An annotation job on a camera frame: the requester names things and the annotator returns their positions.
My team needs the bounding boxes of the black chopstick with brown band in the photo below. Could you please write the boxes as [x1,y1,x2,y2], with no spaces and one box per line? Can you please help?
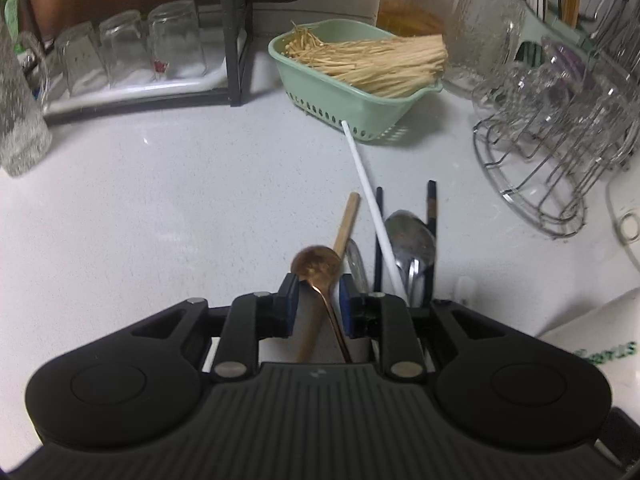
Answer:
[424,180,439,307]

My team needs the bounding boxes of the cluster of clear glass cups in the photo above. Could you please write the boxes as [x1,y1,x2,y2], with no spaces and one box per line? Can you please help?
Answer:
[472,35,640,171]

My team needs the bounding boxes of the textured glass pitcher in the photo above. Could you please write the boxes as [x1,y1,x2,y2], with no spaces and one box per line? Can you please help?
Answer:
[442,0,529,94]

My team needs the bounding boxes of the bundle of bamboo skewers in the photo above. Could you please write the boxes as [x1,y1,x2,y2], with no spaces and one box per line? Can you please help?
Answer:
[284,21,449,99]

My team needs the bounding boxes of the wooden chopstick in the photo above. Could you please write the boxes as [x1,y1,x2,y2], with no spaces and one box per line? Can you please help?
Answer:
[296,192,362,364]

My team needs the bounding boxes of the white chopstick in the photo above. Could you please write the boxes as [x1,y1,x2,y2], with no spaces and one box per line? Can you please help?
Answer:
[341,119,410,307]

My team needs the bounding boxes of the red-lidded glass jar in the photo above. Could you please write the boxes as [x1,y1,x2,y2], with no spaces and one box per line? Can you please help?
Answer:
[375,0,463,41]

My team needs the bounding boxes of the white drip tray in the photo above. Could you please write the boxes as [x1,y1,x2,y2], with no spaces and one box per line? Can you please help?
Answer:
[40,29,249,122]

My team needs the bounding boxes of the bronze metal spoon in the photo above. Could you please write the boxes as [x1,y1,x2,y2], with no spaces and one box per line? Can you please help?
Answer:
[291,245,352,364]

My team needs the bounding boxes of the upturned glass with red mark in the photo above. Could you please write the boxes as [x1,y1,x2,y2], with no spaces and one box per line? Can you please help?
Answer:
[147,0,209,82]

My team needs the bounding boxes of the small silver metal spoon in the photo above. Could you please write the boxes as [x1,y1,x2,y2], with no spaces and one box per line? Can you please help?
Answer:
[346,237,371,294]

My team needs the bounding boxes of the green plastic basket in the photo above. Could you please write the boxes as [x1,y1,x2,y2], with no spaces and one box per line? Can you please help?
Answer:
[267,19,444,142]

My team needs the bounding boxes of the wire glass rack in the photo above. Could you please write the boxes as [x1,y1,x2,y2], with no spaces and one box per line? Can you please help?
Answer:
[472,85,640,239]

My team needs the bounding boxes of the tall textured glass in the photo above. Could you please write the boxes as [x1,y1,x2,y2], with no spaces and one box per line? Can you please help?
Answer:
[0,25,54,177]

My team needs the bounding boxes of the plain black chopstick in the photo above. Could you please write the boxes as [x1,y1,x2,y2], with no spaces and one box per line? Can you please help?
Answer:
[374,187,385,294]

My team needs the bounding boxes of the white electric pot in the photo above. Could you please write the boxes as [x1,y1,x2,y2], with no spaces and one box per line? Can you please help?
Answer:
[605,160,640,267]

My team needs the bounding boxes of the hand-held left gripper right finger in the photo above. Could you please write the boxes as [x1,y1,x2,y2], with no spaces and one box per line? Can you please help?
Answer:
[339,275,508,380]

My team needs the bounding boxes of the large silver metal spoon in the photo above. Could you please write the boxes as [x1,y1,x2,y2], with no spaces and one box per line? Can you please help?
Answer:
[384,210,437,307]

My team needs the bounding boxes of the white ceramic mug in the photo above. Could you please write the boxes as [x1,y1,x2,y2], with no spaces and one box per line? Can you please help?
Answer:
[537,287,640,386]

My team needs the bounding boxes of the upturned drinking glass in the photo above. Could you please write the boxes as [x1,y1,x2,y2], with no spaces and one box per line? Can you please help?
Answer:
[99,10,157,89]
[55,21,109,97]

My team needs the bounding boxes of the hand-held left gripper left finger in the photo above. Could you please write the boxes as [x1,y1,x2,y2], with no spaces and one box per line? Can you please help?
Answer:
[131,272,301,380]

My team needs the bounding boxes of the purple glass lid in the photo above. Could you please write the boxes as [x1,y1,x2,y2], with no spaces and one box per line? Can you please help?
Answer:
[542,35,597,87]

